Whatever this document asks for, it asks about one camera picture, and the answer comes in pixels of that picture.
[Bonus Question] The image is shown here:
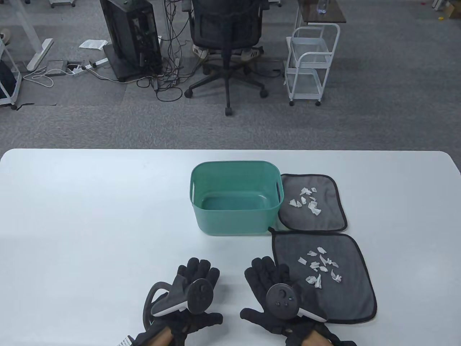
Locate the white wire rolling cart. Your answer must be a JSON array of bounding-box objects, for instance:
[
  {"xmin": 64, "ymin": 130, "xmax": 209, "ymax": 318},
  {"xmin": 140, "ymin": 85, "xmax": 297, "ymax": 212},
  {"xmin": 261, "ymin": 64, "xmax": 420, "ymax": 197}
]
[{"xmin": 284, "ymin": 22, "xmax": 341, "ymax": 107}]

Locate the grey hand towel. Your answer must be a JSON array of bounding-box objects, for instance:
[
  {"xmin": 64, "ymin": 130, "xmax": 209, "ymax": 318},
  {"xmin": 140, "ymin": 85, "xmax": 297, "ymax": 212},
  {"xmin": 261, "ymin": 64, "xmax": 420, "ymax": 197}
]
[
  {"xmin": 268, "ymin": 227, "xmax": 377, "ymax": 324},
  {"xmin": 278, "ymin": 173, "xmax": 348, "ymax": 232}
]

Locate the short grey wrist cable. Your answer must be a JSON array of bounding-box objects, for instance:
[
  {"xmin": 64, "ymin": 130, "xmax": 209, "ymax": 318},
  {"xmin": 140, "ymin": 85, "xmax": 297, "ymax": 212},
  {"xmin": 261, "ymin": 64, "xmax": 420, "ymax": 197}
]
[{"xmin": 142, "ymin": 282, "xmax": 174, "ymax": 329}]

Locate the brown side table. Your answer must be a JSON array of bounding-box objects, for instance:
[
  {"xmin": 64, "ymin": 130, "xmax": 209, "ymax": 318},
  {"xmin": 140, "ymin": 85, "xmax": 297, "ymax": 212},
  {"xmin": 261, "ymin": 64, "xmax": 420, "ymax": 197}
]
[{"xmin": 297, "ymin": 0, "xmax": 347, "ymax": 25}]

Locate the green plastic bin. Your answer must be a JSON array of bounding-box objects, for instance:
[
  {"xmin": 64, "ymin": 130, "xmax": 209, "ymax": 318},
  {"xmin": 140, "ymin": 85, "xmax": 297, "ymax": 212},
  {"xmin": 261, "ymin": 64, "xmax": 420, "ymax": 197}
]
[{"xmin": 190, "ymin": 161, "xmax": 285, "ymax": 237}]

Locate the black office chair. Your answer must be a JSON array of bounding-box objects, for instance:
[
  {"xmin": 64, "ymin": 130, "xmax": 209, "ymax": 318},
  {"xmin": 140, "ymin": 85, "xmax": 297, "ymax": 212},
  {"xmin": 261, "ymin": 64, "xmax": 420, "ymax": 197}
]
[{"xmin": 184, "ymin": 0, "xmax": 270, "ymax": 116}]

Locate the person's left hand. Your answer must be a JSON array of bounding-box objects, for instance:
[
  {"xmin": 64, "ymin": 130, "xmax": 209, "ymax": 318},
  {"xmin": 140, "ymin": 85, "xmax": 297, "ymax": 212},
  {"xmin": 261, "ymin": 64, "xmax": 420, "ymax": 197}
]
[{"xmin": 134, "ymin": 257, "xmax": 224, "ymax": 346}]

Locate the pile of white paper scraps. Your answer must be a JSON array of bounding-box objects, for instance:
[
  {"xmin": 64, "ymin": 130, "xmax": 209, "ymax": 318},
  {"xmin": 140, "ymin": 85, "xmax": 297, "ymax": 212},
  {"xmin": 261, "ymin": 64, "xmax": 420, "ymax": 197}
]
[
  {"xmin": 289, "ymin": 187, "xmax": 322, "ymax": 216},
  {"xmin": 297, "ymin": 246, "xmax": 343, "ymax": 289}
]

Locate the tangle of black cables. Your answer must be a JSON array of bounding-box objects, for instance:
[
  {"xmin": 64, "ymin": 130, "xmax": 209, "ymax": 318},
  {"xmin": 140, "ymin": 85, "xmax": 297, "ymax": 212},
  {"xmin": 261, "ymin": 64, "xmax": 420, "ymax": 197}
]
[{"xmin": 136, "ymin": 0, "xmax": 193, "ymax": 102}]

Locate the white coiled cable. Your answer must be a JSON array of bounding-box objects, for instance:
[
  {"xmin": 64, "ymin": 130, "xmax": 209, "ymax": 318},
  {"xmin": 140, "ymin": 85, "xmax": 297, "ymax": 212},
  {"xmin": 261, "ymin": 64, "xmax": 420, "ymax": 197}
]
[{"xmin": 22, "ymin": 66, "xmax": 72, "ymax": 88}]

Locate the black computer tower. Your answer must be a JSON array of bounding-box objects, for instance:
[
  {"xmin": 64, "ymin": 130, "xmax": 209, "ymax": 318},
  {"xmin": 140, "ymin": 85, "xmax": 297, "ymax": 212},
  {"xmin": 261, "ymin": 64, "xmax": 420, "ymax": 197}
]
[{"xmin": 99, "ymin": 0, "xmax": 163, "ymax": 82}]

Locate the white paper sheet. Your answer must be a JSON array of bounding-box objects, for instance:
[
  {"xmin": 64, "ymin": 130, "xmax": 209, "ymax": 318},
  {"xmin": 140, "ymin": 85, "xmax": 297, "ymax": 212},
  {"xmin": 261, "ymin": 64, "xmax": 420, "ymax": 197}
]
[{"xmin": 79, "ymin": 39, "xmax": 109, "ymax": 50}]

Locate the white metal cart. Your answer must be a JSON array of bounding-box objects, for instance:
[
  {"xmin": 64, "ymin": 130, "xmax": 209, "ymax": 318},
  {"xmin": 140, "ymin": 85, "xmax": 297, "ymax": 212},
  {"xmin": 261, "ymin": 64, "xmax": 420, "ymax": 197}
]
[{"xmin": 0, "ymin": 36, "xmax": 23, "ymax": 110}]

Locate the white desk leg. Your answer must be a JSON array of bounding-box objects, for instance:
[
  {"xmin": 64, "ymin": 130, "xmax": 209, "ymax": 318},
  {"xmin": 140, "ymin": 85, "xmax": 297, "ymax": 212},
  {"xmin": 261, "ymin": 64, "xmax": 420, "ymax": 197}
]
[
  {"xmin": 158, "ymin": 0, "xmax": 171, "ymax": 45},
  {"xmin": 14, "ymin": 0, "xmax": 54, "ymax": 71}
]

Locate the person's right hand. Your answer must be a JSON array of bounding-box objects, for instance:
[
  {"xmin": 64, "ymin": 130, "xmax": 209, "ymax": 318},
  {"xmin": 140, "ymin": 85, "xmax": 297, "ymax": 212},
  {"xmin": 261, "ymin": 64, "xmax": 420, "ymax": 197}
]
[{"xmin": 240, "ymin": 256, "xmax": 355, "ymax": 346}]

